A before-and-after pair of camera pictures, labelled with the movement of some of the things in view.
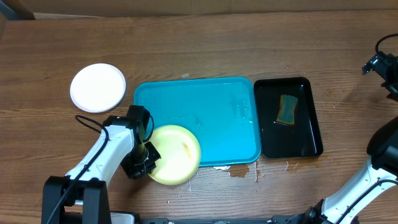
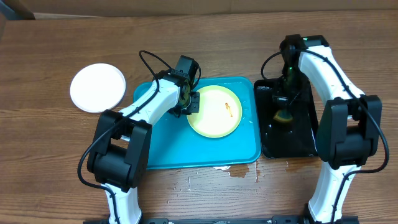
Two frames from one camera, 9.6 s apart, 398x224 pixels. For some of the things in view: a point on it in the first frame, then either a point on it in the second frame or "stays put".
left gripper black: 133,173 to 195,108
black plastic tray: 277,140 stays put
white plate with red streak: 97,88 stays put
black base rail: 271,219 stays put
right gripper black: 383,64 to 283,100
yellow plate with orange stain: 180,152 to 220,112
